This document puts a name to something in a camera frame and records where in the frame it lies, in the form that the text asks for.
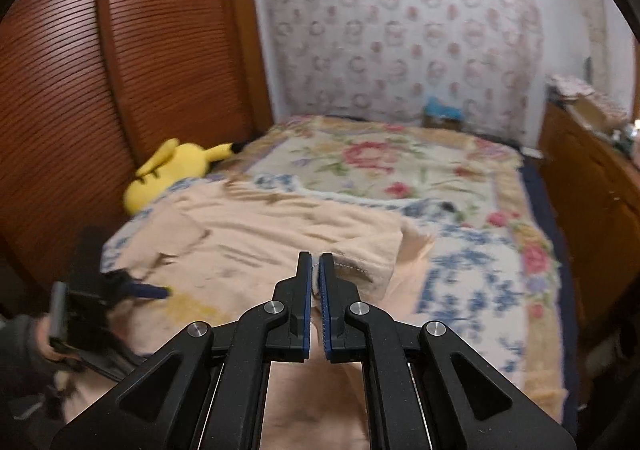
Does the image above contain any patterned folded cloth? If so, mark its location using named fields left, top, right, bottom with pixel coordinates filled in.
left=546, top=74, right=597, bottom=102

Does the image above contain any dark blue bed sheet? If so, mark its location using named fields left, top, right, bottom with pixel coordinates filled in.
left=517, top=153, right=583, bottom=411

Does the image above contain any wooden headboard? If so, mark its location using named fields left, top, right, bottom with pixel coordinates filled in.
left=0, top=0, right=275, bottom=326

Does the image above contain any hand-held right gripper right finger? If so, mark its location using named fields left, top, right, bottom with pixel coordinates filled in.
left=319, top=253, right=576, bottom=450

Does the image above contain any yellow plush toy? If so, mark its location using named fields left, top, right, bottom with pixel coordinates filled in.
left=123, top=137, right=247, bottom=217

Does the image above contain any beige t-shirt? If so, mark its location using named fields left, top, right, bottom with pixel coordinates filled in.
left=54, top=177, right=437, bottom=450

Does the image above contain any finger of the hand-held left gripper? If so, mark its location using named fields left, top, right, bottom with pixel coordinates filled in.
left=122, top=280, right=172, bottom=302

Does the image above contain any wooden dresser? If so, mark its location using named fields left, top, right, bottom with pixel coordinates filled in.
left=537, top=99, right=640, bottom=336

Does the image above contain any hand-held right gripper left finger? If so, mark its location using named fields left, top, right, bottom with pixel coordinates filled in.
left=62, top=251, right=313, bottom=450

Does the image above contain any light blue item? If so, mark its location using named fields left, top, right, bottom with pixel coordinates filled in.
left=424, top=97, right=467, bottom=131

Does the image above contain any cardboard box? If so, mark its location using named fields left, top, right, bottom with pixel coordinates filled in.
left=565, top=94, right=632, bottom=132

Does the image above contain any person's left hand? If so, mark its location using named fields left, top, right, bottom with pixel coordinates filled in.
left=38, top=316, right=85, bottom=374

